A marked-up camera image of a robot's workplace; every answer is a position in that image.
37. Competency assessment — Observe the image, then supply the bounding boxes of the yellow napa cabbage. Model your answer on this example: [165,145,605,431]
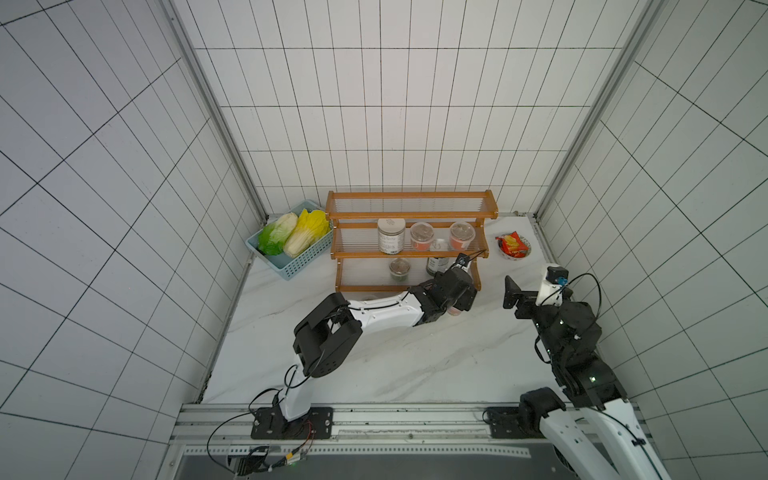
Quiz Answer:
[283,209,330,258]

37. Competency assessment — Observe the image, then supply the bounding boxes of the green label seed jar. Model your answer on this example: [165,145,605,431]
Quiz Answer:
[389,258,411,283]

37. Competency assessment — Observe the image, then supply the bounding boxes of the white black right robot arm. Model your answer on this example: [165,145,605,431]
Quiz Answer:
[503,265,669,479]

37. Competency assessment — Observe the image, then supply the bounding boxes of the red snack packet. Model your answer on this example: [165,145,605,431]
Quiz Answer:
[496,232,530,259]

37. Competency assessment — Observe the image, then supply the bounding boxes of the green napa cabbage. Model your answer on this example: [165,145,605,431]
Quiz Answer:
[257,212,299,256]

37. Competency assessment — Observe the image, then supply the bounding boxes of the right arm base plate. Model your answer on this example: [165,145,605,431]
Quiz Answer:
[482,406,544,440]

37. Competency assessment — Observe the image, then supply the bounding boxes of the wooden three-tier shelf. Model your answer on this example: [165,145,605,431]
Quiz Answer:
[326,190,499,292]

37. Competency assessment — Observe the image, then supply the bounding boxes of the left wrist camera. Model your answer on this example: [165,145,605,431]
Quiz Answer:
[453,253,472,270]

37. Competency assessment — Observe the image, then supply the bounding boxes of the large white labelled jar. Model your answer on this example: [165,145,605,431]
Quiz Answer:
[377,218,406,255]

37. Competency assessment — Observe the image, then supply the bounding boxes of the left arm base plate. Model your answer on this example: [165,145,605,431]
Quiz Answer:
[250,406,334,440]

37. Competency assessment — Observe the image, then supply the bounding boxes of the aluminium mounting rail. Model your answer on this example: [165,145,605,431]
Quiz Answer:
[171,403,545,446]

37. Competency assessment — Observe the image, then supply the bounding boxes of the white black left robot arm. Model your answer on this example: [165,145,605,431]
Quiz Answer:
[276,254,477,421]

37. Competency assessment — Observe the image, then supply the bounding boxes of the light blue plastic basket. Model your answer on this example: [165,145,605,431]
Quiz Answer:
[246,200,332,280]

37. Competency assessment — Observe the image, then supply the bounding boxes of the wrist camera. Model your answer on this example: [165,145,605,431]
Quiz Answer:
[453,253,472,270]
[535,264,569,306]

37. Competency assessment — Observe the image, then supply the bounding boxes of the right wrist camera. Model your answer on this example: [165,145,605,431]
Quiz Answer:
[535,264,569,306]

